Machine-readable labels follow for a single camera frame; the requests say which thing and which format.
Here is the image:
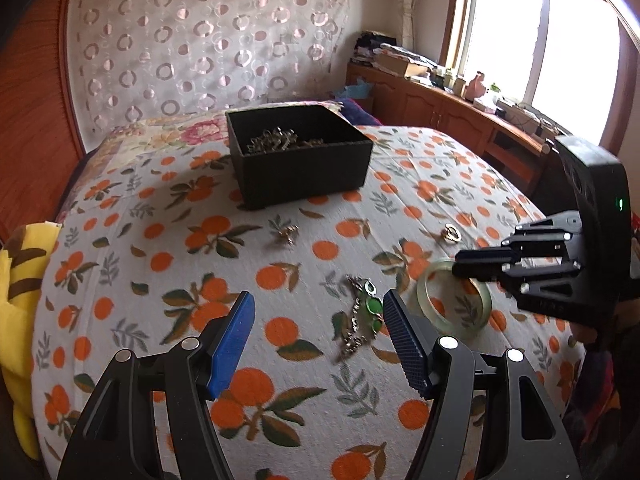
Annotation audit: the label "small metal earrings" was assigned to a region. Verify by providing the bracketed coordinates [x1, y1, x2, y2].
[271, 224, 301, 247]

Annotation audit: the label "pile of folded clothes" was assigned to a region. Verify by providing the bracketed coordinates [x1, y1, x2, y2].
[354, 31, 397, 67]

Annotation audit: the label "yellow plush toy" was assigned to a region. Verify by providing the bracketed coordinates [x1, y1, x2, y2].
[0, 222, 64, 461]

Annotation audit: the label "green gem metal necklace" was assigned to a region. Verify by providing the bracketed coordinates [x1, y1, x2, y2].
[331, 275, 387, 362]

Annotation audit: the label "flat cardboard box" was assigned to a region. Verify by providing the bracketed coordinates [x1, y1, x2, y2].
[375, 50, 432, 79]

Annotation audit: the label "floral bed quilt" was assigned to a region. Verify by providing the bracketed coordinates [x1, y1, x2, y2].
[57, 109, 237, 221]

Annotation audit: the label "black square box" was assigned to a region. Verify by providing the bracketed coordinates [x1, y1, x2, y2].
[225, 101, 374, 211]

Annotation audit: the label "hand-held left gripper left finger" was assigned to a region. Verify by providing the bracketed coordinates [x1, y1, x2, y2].
[57, 290, 257, 480]

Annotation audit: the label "wooden slatted wardrobe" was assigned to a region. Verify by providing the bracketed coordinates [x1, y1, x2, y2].
[0, 0, 87, 242]

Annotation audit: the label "orange fruit print cloth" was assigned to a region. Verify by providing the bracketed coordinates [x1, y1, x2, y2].
[32, 122, 601, 480]

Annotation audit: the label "silver metal chain jewelry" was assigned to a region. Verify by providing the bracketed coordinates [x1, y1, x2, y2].
[245, 127, 323, 155]

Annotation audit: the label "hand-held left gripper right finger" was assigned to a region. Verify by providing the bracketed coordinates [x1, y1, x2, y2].
[382, 289, 583, 480]

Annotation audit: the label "dark blue blanket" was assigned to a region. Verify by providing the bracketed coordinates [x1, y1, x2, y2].
[340, 98, 384, 127]

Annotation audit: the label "circle pattern wall cloth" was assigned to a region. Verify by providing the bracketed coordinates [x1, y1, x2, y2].
[69, 0, 352, 149]

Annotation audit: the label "pink figurine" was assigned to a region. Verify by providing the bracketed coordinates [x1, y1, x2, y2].
[465, 70, 489, 99]

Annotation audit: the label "light blue plastic bag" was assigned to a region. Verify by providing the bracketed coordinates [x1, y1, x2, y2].
[331, 84, 374, 102]

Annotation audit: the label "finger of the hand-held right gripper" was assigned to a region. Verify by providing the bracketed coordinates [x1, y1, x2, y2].
[452, 211, 587, 270]
[451, 257, 617, 329]

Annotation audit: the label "pale window curtain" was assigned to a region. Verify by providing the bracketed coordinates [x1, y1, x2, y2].
[390, 0, 420, 52]

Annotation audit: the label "long wooden cabinet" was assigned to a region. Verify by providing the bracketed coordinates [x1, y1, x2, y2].
[345, 62, 567, 202]

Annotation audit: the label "wooden frame window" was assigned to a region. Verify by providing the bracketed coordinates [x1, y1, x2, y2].
[440, 0, 640, 162]

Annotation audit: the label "pale green jade bangle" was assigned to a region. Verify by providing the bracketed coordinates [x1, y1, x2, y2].
[416, 257, 494, 332]

